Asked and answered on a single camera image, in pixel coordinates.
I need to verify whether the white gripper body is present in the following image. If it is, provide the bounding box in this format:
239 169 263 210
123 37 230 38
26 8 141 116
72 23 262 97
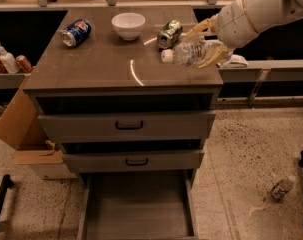
214 0 258 49

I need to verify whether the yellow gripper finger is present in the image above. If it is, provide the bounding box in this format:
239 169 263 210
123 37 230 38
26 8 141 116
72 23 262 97
183 16 216 42
196 44 233 68

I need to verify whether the clear plastic water bottle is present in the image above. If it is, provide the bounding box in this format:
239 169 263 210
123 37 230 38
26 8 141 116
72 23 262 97
161 38 221 66

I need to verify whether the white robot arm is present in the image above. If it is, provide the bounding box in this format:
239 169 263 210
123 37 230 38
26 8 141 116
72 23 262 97
184 0 303 68

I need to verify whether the grey top drawer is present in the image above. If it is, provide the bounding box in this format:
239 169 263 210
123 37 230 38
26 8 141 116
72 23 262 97
38 112 215 143

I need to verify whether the grey middle drawer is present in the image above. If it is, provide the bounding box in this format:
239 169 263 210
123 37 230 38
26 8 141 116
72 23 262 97
63 150 203 173

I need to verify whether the grey drawer cabinet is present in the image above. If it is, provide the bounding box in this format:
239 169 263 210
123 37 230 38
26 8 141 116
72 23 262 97
23 5 224 182

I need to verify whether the bottle on floor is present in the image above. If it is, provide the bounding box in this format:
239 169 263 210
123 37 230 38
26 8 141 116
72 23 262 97
271 176 295 200

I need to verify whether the grey open bottom drawer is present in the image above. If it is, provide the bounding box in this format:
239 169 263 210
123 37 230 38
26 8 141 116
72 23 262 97
77 170 199 240

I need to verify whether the white pump bottle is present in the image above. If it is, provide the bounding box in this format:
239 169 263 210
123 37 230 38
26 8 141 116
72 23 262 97
0 43 19 74

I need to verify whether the folded white cloth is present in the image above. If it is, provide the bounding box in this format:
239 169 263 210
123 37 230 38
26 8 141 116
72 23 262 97
219 55 248 68

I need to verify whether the green soda can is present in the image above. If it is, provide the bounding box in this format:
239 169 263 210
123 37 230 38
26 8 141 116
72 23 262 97
157 20 183 49

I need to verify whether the grey right shelf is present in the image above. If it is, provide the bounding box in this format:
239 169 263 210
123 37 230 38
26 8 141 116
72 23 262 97
219 60 303 83

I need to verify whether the grey shelf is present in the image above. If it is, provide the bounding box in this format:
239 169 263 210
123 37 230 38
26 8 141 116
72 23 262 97
0 73 30 89
219 60 303 83

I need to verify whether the white ceramic bowl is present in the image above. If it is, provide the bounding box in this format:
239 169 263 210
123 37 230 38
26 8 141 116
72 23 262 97
111 13 145 41

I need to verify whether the blue pepsi can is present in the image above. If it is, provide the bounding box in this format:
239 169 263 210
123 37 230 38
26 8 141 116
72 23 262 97
60 18 91 47

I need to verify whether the red soda can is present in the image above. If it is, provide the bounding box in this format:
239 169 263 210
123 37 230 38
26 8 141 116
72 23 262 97
16 55 33 73

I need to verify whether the cardboard box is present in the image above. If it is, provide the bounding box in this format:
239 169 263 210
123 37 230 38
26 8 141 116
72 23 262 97
0 77 76 180

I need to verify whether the grey left shelf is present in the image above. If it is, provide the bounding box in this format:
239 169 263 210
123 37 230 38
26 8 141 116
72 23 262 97
0 73 30 89

